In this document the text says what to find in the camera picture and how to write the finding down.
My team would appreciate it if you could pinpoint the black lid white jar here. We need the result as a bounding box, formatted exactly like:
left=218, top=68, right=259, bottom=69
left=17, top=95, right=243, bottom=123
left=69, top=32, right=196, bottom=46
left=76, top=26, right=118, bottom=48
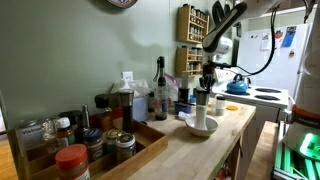
left=215, top=95, right=227, bottom=117

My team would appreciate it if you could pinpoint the blue kettle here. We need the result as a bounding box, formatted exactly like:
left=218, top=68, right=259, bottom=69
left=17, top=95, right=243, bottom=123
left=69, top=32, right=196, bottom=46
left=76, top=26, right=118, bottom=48
left=226, top=73, right=250, bottom=95

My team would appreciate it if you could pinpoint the round wall plate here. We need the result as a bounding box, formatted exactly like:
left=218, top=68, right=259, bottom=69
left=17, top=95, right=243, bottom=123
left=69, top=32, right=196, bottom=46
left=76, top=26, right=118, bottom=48
left=107, top=0, right=139, bottom=9

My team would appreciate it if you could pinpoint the gold lid glass jar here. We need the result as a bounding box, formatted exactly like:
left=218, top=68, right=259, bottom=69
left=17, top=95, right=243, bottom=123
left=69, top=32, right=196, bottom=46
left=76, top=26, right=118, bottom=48
left=105, top=129, right=124, bottom=154

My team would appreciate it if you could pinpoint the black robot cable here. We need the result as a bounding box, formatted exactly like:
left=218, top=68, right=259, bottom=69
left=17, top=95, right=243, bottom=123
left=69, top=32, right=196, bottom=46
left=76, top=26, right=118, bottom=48
left=213, top=3, right=279, bottom=76

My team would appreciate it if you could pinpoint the wooden condiment tray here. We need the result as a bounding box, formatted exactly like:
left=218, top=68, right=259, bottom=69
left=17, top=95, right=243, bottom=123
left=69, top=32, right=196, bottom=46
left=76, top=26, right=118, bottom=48
left=19, top=119, right=169, bottom=180

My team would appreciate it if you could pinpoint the white lid spice jar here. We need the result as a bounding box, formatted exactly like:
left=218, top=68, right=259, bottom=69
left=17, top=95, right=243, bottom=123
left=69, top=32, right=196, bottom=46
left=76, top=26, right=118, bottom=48
left=115, top=133, right=137, bottom=164

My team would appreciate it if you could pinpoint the blue rectangular container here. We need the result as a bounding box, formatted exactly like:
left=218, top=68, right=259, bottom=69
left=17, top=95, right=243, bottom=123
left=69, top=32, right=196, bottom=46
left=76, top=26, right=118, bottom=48
left=174, top=101, right=193, bottom=115

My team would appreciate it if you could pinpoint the black cap brown sauce bottle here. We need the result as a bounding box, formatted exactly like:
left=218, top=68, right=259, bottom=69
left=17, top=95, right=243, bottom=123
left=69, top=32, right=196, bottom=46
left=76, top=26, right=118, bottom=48
left=94, top=94, right=114, bottom=132

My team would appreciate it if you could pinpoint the white ceramic bowl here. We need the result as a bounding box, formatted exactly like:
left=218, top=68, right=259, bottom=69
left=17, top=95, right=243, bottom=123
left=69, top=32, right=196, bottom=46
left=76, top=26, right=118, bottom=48
left=184, top=114, right=220, bottom=138

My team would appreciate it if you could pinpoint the steel top white grinder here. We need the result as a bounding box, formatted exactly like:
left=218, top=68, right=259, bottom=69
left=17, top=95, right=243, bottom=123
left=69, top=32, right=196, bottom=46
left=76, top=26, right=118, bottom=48
left=194, top=88, right=212, bottom=131

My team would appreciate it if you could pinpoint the small white lump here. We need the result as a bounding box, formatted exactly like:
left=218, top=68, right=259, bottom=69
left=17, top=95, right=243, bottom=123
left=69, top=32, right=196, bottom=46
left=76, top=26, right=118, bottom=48
left=177, top=111, right=191, bottom=121

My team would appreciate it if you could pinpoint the dark pepper grinder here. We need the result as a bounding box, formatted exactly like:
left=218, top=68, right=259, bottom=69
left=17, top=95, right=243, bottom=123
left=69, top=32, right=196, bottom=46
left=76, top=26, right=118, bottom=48
left=118, top=89, right=136, bottom=133

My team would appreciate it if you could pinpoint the crumpled clear plastic bag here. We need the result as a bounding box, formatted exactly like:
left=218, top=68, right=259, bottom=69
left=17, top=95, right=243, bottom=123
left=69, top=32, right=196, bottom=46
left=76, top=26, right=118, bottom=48
left=110, top=78, right=150, bottom=98

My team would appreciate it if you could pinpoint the clear glass jar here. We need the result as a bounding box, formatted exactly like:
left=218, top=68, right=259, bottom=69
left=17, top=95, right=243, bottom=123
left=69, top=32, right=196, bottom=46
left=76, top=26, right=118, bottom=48
left=42, top=118, right=58, bottom=145

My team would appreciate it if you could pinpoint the clear zip bag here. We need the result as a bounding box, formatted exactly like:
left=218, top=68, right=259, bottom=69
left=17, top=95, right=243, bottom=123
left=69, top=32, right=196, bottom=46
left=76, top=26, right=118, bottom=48
left=164, top=73, right=180, bottom=105

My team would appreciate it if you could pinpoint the green lit robot stand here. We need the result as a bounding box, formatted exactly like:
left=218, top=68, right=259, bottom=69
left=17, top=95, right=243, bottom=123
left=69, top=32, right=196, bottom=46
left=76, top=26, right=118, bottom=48
left=271, top=121, right=320, bottom=180

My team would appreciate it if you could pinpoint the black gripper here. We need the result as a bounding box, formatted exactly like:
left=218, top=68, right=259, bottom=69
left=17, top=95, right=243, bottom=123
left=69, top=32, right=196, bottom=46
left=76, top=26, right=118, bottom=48
left=199, top=62, right=218, bottom=94

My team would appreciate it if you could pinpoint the white wall outlet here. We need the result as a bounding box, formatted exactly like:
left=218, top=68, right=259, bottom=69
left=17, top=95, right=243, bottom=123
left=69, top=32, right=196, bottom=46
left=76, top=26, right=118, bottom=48
left=121, top=71, right=134, bottom=82

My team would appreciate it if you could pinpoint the white refrigerator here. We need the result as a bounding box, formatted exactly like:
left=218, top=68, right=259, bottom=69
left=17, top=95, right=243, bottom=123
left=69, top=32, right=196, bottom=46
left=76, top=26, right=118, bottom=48
left=237, top=22, right=313, bottom=101

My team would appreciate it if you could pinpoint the orange lid spice jar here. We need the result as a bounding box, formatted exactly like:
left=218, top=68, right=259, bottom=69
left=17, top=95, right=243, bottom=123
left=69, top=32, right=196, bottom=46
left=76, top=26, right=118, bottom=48
left=54, top=143, right=92, bottom=180

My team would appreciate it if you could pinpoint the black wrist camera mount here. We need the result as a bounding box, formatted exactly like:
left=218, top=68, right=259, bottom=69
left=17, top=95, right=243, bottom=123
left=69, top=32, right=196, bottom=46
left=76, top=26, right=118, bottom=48
left=209, top=61, right=235, bottom=70

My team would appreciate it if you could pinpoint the blue paper on fridge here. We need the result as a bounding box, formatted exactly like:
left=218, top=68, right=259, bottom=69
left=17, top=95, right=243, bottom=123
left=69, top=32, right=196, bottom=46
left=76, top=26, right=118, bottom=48
left=280, top=25, right=298, bottom=48

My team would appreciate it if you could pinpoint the white printed box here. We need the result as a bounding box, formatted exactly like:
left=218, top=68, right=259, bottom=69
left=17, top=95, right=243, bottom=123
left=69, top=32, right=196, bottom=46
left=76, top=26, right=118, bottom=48
left=14, top=120, right=46, bottom=155

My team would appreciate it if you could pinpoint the white electric stove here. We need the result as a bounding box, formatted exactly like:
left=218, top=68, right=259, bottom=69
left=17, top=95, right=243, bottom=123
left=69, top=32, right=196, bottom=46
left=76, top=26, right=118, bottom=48
left=208, top=67, right=290, bottom=125

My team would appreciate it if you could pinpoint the small dark jar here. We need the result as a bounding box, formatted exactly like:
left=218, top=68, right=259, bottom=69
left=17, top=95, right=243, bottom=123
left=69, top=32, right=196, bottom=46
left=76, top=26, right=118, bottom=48
left=148, top=91, right=156, bottom=113

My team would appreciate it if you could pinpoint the pale lavender container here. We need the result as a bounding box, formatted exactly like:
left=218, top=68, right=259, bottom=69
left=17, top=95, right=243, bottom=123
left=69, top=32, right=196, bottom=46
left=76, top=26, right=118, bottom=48
left=132, top=96, right=149, bottom=123

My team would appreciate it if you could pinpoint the tall black top glass bottle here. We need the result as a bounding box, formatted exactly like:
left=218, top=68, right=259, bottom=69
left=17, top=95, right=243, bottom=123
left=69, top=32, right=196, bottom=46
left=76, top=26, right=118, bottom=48
left=152, top=55, right=170, bottom=121

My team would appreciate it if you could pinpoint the dark blue lid jar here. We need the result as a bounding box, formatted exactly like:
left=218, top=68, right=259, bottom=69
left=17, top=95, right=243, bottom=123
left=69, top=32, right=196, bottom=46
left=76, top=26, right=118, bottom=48
left=82, top=128, right=105, bottom=163

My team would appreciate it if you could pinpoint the thin metal bottle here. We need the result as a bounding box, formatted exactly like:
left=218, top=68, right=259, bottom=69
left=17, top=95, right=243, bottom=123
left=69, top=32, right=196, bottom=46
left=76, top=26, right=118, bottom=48
left=82, top=104, right=91, bottom=131

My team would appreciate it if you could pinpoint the white cap orange label bottle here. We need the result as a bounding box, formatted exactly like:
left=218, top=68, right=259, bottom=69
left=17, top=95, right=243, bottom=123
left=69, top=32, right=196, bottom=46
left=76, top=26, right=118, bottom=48
left=54, top=117, right=76, bottom=148

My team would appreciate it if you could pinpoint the white cap dark bottle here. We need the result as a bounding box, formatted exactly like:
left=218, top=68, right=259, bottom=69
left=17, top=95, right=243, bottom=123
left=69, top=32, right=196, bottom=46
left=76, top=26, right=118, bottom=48
left=177, top=70, right=192, bottom=104

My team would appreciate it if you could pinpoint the black lid dark jar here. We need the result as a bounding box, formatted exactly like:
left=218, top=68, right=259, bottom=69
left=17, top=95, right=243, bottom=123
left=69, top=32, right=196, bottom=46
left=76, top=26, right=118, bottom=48
left=59, top=110, right=84, bottom=143

